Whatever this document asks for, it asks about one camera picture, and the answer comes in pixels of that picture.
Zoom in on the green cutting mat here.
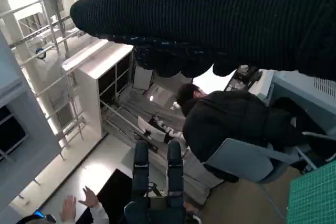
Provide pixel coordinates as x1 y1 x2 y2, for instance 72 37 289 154
288 155 336 224

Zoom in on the wide white grille cabinet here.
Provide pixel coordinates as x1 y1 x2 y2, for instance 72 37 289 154
258 70 336 130

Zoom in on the grey chair with white legs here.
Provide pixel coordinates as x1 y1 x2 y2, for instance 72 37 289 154
203 131 336 185

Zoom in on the white open shelf cabinet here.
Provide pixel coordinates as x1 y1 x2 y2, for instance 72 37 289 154
62 42 134 141

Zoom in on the black tabletop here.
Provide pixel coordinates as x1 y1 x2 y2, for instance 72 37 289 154
76 168 137 224

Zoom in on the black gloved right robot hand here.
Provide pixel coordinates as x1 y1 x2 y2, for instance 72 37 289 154
69 0 336 81

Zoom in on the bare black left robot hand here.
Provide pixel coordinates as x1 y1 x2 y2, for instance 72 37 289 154
123 140 200 224

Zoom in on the seated person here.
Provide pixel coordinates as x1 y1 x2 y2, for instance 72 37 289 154
175 83 336 184

